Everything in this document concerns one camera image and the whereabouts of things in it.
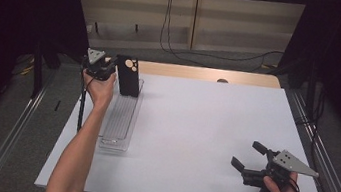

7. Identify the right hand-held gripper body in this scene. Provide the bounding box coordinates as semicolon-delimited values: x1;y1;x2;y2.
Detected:
239;144;323;192

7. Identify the black phone case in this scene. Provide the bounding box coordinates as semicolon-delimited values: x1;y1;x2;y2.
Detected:
111;54;145;99

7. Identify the long black floor cable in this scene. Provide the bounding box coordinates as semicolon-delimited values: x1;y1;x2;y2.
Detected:
156;0;291;79

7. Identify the hand-held gripper black cable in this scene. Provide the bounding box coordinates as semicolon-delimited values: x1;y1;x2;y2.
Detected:
286;176;303;192
73;63;98;135

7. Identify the left hand-held gripper black cable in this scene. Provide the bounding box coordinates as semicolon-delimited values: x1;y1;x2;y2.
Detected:
73;63;98;135

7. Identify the clear plastic tray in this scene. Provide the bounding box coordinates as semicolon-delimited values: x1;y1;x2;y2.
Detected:
95;73;147;155

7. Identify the right hand-held gripper black cable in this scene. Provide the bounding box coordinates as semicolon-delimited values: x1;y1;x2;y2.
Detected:
286;176;303;192

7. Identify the white table mat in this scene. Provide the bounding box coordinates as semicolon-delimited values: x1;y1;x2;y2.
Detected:
34;56;341;192

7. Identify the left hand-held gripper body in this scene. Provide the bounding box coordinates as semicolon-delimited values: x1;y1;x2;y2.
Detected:
80;47;114;82

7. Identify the black metal stand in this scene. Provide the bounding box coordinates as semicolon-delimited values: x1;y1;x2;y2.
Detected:
27;40;50;100

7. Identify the person's left hand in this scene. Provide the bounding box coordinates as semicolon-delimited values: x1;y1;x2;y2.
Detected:
78;67;118;113

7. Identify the yellow cable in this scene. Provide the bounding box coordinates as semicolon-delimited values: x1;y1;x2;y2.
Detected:
11;53;38;79

